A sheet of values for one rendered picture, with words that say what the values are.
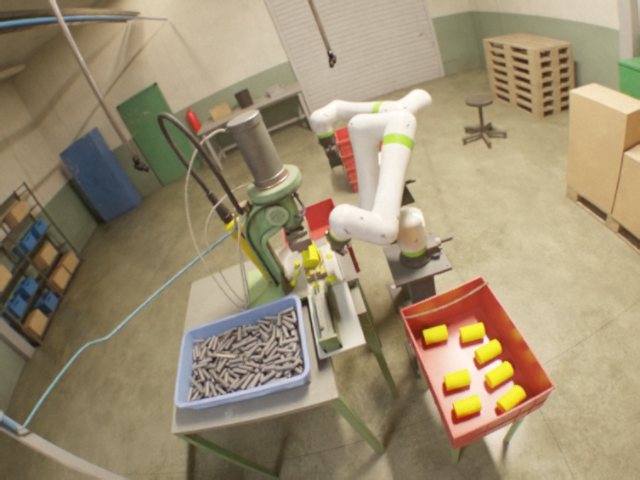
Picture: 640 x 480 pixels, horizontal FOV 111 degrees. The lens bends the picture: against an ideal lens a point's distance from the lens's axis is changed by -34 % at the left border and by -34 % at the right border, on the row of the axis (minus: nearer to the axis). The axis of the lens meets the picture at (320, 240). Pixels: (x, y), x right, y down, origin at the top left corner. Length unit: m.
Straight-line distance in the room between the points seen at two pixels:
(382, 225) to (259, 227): 0.51
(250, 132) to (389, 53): 5.94
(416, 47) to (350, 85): 1.60
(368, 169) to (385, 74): 5.66
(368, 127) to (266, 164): 0.42
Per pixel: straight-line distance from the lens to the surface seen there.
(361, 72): 6.78
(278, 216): 1.25
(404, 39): 7.02
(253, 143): 1.12
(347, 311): 1.28
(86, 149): 7.35
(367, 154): 1.33
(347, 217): 1.05
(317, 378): 1.22
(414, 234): 1.33
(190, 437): 1.51
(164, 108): 6.91
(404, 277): 1.43
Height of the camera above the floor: 1.98
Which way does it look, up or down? 37 degrees down
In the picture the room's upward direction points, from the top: 24 degrees counter-clockwise
